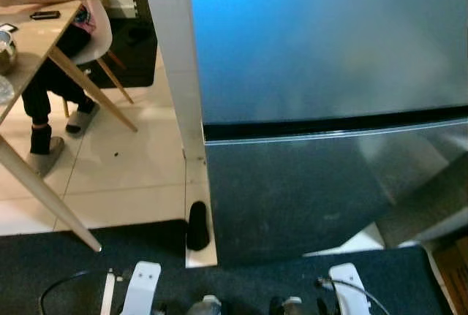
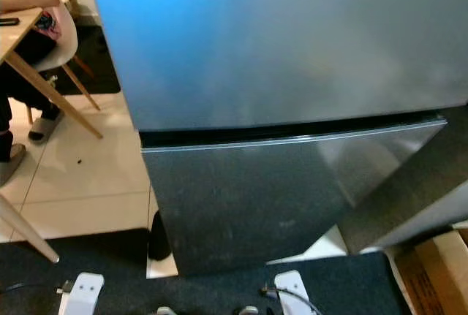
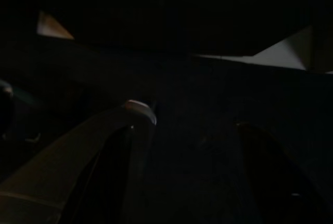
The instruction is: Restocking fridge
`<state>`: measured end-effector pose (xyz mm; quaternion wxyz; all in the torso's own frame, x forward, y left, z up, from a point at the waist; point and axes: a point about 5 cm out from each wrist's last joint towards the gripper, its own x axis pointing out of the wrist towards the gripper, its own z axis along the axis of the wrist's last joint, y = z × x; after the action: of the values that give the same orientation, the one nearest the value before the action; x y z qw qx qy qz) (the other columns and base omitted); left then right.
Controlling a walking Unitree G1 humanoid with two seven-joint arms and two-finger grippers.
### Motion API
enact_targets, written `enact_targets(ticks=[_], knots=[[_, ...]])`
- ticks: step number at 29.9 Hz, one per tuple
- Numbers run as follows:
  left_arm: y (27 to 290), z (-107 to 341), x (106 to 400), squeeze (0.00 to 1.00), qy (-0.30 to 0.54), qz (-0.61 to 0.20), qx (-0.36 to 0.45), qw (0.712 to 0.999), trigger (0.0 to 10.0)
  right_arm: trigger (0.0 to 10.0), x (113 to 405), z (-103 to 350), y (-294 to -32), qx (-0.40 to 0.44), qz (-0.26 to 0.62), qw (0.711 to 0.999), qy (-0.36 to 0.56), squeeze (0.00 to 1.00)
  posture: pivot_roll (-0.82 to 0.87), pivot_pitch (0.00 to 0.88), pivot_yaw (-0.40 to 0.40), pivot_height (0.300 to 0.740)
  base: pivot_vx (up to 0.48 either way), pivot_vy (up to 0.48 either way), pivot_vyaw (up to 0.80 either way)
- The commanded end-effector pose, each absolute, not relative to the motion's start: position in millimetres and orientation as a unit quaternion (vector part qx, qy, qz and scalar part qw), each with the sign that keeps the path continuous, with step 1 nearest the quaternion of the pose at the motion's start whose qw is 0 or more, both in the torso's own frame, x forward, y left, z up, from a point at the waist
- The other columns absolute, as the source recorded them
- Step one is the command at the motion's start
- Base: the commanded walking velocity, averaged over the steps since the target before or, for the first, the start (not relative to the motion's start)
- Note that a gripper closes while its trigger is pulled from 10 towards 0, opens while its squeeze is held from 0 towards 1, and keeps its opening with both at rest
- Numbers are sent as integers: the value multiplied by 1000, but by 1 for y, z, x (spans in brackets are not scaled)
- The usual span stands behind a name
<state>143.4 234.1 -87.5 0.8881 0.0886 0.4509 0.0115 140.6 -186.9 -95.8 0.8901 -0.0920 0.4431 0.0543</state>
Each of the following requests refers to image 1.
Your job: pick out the silver fridge door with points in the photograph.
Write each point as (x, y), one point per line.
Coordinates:
(329, 37)
(292, 198)

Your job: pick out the brown cardboard box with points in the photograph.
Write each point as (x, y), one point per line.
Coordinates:
(455, 278)

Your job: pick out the grey robot right leg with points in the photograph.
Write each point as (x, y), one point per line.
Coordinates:
(292, 306)

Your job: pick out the grey robot leg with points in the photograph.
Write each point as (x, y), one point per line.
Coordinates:
(292, 306)
(205, 306)

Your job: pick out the dark carpet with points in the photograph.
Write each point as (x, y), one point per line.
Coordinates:
(256, 278)

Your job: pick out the black rounded floor stopper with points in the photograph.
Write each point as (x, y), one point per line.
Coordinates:
(197, 227)

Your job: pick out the grey robot left leg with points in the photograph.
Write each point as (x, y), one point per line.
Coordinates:
(205, 306)

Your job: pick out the black foam floor mat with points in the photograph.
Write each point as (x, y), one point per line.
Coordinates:
(139, 52)

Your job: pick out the white chair with wooden legs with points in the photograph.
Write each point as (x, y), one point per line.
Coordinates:
(99, 41)

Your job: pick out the grey slipper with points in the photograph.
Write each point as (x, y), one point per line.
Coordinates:
(45, 158)
(82, 121)

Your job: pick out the person in pink shirt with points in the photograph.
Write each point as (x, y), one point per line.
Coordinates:
(44, 81)

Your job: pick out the black phone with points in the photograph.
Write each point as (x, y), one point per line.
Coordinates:
(45, 14)

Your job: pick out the wooden table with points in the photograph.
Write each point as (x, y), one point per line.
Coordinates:
(29, 44)

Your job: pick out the metal pot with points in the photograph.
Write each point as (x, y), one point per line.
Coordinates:
(7, 53)

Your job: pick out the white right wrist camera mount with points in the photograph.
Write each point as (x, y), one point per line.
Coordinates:
(347, 286)

